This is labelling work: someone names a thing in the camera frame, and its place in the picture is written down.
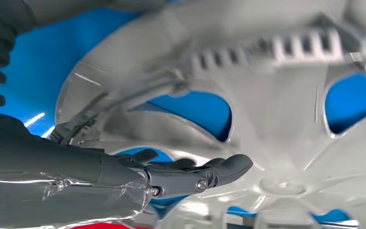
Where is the blue steel shelf rack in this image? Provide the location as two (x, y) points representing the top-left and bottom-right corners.
(0, 7), (366, 223)

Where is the red boundary strip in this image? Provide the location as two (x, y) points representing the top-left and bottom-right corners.
(71, 222), (149, 229)

